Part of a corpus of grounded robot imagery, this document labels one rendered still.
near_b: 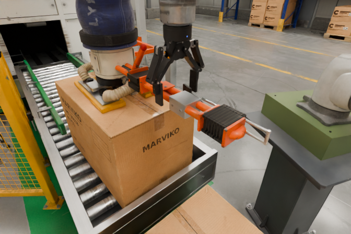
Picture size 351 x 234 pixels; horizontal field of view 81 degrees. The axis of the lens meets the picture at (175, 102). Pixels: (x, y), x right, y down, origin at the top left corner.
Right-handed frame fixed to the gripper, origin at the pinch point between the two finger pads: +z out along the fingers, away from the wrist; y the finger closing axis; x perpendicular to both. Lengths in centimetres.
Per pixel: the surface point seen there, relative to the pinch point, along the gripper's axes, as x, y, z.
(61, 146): -72, 29, 54
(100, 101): -30.0, 14.2, 10.6
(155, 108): -15.3, -1.7, 13.0
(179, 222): 7, 5, 53
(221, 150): -42, -91, 108
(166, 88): -3.2, 1.5, -1.2
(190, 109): 10.2, 3.9, -0.6
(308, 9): -267, -845, 46
